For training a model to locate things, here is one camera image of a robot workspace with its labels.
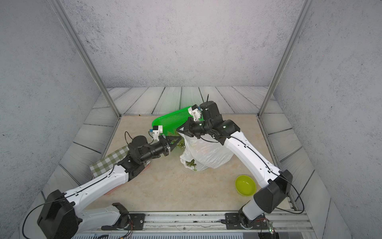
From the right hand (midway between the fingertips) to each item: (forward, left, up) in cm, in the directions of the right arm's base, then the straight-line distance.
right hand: (176, 130), depth 66 cm
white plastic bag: (-4, -11, -13) cm, 18 cm away
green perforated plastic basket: (+36, +11, -33) cm, 50 cm away
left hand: (-2, -3, -4) cm, 5 cm away
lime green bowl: (-11, -35, -35) cm, 51 cm away
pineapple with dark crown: (-2, -5, -27) cm, 28 cm away
